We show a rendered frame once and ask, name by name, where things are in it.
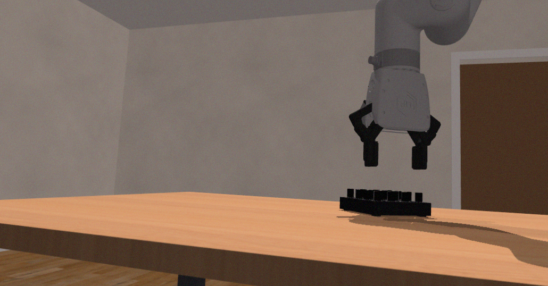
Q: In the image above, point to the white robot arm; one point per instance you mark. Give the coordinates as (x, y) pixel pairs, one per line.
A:
(445, 21)

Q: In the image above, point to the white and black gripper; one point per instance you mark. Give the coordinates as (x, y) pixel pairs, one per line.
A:
(397, 98)

